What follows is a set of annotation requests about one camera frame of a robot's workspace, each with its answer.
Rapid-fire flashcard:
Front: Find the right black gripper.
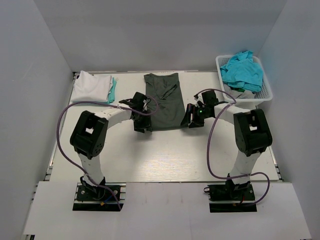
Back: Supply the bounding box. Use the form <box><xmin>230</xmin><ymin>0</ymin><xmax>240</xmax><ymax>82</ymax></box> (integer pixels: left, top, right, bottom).
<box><xmin>181</xmin><ymin>103</ymin><xmax>211</xmax><ymax>129</ymax></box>

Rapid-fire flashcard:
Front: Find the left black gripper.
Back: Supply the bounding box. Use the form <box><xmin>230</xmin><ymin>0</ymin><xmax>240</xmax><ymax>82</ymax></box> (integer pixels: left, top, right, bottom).
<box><xmin>131</xmin><ymin>108</ymin><xmax>153</xmax><ymax>134</ymax></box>

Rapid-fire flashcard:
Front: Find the dark grey t-shirt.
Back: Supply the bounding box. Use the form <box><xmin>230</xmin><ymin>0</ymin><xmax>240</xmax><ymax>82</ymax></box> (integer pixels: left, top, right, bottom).
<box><xmin>144</xmin><ymin>72</ymin><xmax>185</xmax><ymax>131</ymax></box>

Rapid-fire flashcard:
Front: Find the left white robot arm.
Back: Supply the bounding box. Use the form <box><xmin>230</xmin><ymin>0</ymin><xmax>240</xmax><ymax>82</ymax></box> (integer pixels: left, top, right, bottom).
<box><xmin>70</xmin><ymin>108</ymin><xmax>151</xmax><ymax>200</ymax></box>

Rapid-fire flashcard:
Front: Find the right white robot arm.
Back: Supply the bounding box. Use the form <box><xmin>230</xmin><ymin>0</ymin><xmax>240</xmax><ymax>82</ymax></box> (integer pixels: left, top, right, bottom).
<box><xmin>180</xmin><ymin>101</ymin><xmax>273</xmax><ymax>200</ymax></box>

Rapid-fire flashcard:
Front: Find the folded teal t-shirt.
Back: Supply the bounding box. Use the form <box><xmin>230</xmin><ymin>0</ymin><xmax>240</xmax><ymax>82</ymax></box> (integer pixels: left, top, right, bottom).
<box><xmin>102</xmin><ymin>77</ymin><xmax>117</xmax><ymax>104</ymax></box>

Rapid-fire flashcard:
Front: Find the green garment in basket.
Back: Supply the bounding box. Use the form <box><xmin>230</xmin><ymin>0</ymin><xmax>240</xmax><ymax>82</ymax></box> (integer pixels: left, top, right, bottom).
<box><xmin>230</xmin><ymin>87</ymin><xmax>244</xmax><ymax>91</ymax></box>

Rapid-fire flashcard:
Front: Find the crumpled grey t-shirt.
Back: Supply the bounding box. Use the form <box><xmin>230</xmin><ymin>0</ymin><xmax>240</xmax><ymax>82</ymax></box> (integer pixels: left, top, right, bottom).
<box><xmin>223</xmin><ymin>84</ymin><xmax>255</xmax><ymax>99</ymax></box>

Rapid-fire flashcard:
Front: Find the crumpled turquoise t-shirt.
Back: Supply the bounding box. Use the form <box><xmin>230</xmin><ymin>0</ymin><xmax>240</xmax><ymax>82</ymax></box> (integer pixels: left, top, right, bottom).
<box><xmin>219</xmin><ymin>50</ymin><xmax>264</xmax><ymax>93</ymax></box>

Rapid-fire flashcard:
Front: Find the folded white t-shirt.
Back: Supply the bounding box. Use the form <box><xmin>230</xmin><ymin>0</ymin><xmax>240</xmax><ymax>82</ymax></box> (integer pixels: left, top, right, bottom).
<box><xmin>70</xmin><ymin>70</ymin><xmax>112</xmax><ymax>102</ymax></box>

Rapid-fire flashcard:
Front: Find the white plastic basket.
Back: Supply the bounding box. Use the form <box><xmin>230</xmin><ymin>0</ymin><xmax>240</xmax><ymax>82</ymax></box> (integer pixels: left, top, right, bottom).
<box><xmin>215</xmin><ymin>55</ymin><xmax>273</xmax><ymax>107</ymax></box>

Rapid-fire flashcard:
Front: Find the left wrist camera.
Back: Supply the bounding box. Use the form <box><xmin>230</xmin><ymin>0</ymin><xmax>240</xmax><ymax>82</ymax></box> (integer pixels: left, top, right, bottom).
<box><xmin>119</xmin><ymin>92</ymin><xmax>148</xmax><ymax>111</ymax></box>

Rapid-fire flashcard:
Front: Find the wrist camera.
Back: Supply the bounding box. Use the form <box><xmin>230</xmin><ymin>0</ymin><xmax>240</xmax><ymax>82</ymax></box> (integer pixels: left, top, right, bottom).
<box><xmin>119</xmin><ymin>92</ymin><xmax>148</xmax><ymax>111</ymax></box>
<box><xmin>194</xmin><ymin>90</ymin><xmax>226</xmax><ymax>108</ymax></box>

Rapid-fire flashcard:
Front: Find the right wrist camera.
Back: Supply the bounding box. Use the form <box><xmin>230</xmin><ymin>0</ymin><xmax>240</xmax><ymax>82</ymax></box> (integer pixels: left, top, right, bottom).
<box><xmin>194</xmin><ymin>90</ymin><xmax>226</xmax><ymax>108</ymax></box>

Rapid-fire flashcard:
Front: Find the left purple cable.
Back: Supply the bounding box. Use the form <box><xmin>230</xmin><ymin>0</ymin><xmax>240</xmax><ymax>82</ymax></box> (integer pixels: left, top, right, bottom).
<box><xmin>57</xmin><ymin>96</ymin><xmax>160</xmax><ymax>211</ymax></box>

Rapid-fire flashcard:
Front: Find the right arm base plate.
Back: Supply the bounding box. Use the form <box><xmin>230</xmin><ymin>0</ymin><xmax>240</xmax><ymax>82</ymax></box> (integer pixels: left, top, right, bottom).
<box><xmin>203</xmin><ymin>184</ymin><xmax>257</xmax><ymax>213</ymax></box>

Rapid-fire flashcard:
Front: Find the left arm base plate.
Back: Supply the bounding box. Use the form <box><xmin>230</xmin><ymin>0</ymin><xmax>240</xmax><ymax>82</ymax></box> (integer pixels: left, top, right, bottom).
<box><xmin>72</xmin><ymin>183</ymin><xmax>126</xmax><ymax>212</ymax></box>

